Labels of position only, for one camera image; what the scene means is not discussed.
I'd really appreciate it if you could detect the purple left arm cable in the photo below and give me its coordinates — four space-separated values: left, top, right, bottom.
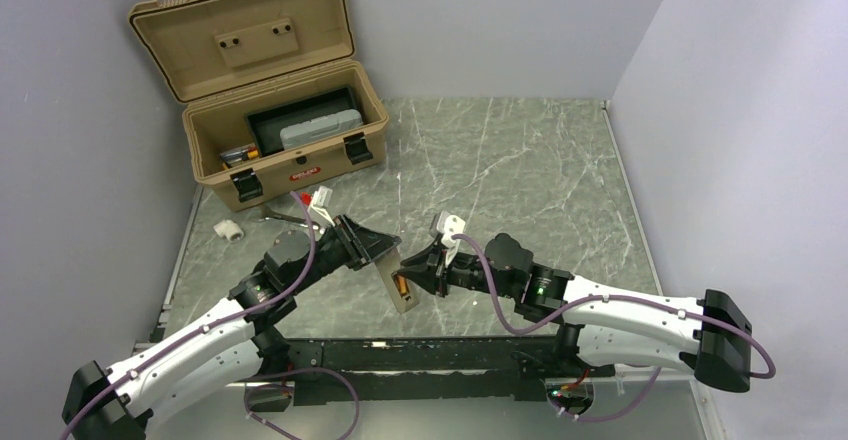
58 190 360 440

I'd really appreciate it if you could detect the grey plastic case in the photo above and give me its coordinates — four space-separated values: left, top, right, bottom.
279 109 363 150

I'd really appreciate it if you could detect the pack of batteries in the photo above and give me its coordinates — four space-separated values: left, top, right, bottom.
219 144 260 169

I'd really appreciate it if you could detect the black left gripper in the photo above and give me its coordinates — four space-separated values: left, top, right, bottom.
289 212 401 294

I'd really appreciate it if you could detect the white remote control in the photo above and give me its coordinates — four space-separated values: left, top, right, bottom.
375 248 419 315

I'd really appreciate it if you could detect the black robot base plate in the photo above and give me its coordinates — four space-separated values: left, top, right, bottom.
221 334 617 408

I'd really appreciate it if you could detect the black tray in toolbox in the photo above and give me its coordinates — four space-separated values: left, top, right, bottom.
246 86 365 156

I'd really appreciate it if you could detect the white plastic pipe fitting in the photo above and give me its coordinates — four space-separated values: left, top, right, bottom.
213 219 244 242

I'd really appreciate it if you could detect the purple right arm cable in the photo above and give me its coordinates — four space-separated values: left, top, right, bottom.
450 232 778 424

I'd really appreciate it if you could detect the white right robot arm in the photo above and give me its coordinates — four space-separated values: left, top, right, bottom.
393 233 754 393

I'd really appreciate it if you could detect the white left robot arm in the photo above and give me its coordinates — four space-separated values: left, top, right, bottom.
61 215 401 439

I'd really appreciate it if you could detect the silver open-end wrench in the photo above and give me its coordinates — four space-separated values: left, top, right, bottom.
258 204 309 228

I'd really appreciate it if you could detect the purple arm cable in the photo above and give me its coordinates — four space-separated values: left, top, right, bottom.
450 232 778 424
58 190 360 440

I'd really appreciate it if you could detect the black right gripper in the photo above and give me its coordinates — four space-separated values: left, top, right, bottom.
397 240 516 298

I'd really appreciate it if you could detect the tan plastic toolbox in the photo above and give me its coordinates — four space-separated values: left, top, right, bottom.
128 0 389 212

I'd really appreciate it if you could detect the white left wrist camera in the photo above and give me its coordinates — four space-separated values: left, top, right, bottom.
299 186 333 228

